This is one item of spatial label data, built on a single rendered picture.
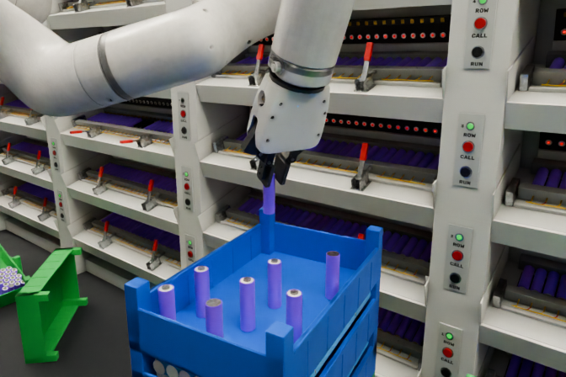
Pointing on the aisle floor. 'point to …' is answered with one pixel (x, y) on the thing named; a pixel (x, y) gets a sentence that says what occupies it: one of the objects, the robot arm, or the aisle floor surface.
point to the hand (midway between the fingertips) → (273, 170)
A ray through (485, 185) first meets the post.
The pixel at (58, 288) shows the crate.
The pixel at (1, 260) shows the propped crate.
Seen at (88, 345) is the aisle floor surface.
